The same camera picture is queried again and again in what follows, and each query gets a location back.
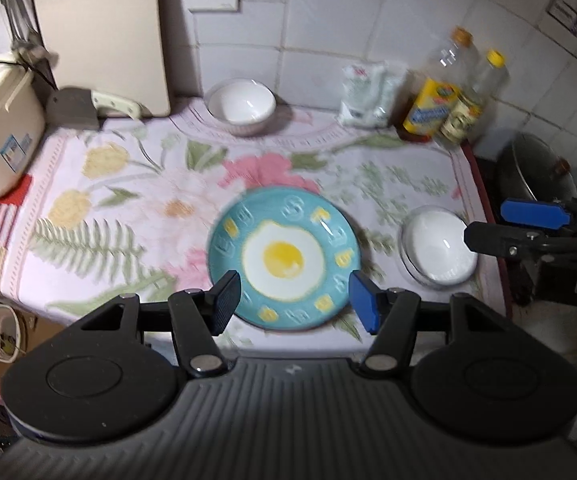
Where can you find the blue plate with egg print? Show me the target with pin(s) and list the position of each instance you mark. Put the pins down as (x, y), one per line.
(281, 260)

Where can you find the cream rice cooker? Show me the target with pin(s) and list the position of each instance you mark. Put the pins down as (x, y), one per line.
(3, 125)

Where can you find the floral tablecloth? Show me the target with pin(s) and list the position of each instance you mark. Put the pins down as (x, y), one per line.
(118, 185)

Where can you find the white plastic bucket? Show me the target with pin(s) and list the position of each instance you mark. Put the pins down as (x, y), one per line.
(3, 330)

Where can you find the oil bottle with yellow label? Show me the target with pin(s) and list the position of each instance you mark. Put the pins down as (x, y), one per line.
(431, 105)

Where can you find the dark metal pot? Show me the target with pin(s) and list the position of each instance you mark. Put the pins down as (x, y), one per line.
(533, 170)

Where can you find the wall sticker label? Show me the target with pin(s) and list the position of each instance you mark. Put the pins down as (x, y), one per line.
(566, 15)

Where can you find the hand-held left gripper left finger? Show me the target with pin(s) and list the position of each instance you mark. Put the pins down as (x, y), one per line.
(226, 302)

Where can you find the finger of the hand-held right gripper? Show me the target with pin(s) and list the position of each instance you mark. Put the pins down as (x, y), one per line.
(498, 240)
(533, 213)

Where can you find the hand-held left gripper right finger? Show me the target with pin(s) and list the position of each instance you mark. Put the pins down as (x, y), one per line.
(365, 302)

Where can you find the clear bottle with pale label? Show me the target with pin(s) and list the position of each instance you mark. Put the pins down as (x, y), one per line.
(463, 115)

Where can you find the beige cutting board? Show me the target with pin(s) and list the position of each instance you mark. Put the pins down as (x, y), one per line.
(103, 35)

